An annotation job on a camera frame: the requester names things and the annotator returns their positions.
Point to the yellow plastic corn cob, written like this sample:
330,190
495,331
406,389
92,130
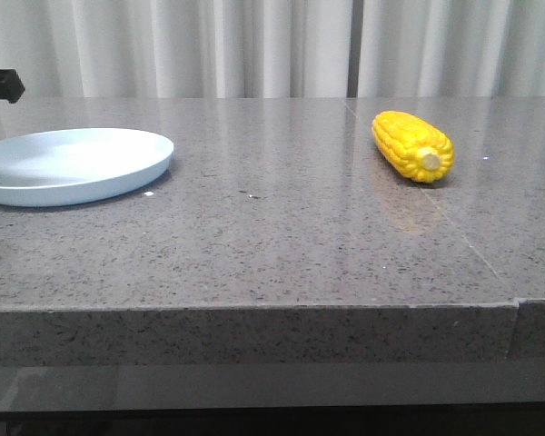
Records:
416,149

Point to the white pleated curtain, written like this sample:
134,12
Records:
270,49

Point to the light blue round plate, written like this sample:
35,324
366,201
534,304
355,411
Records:
74,166

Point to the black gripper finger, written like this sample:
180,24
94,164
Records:
11,86

